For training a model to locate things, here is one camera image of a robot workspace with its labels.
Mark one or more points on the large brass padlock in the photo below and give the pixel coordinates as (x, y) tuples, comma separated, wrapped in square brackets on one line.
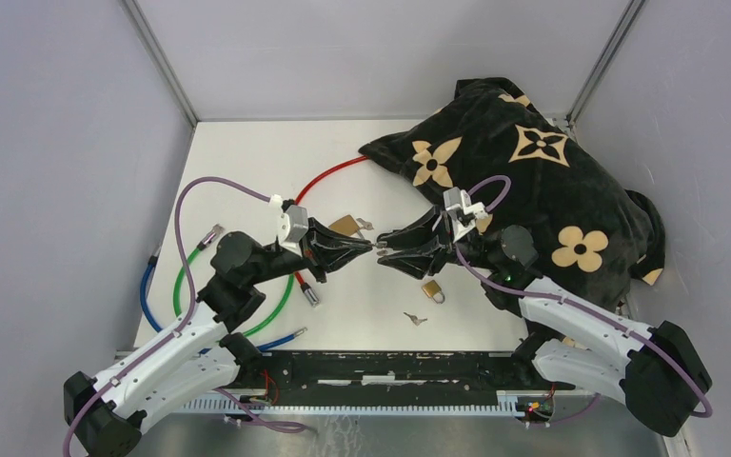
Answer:
[(347, 226)]

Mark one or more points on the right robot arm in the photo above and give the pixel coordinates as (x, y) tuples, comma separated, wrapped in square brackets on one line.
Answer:
[(655, 372)]

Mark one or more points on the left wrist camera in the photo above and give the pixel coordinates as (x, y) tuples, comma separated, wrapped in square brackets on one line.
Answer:
[(292, 225)]

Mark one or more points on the red cable lock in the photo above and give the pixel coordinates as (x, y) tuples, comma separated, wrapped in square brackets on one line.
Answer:
[(307, 290)]

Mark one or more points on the black floral blanket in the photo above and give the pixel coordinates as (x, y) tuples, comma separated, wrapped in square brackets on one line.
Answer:
[(552, 208)]

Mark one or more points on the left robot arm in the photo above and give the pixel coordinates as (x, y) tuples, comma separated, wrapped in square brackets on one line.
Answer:
[(203, 349)]

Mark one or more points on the small brass padlock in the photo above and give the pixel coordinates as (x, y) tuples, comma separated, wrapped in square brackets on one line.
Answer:
[(433, 291)]

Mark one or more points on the large padlock keys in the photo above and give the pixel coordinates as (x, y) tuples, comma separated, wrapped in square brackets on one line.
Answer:
[(363, 224)]

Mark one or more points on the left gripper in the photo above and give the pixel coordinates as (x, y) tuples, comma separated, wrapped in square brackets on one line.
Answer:
[(321, 251)]

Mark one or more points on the green cable lock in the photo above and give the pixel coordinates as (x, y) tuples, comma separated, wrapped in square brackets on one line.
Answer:
[(182, 284)]

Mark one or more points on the blue cable lock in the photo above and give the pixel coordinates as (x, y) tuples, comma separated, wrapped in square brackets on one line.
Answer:
[(156, 326)]

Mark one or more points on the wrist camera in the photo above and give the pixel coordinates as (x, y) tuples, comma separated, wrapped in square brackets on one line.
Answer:
[(292, 225), (464, 215)]

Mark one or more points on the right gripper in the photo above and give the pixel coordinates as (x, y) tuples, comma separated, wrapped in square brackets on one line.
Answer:
[(417, 263)]

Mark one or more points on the small padlock keys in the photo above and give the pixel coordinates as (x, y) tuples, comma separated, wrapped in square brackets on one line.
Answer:
[(414, 319)]

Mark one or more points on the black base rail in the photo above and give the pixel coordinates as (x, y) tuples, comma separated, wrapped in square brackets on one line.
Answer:
[(315, 378)]

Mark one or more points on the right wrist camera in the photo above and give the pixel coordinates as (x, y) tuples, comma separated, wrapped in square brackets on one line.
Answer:
[(464, 215)]

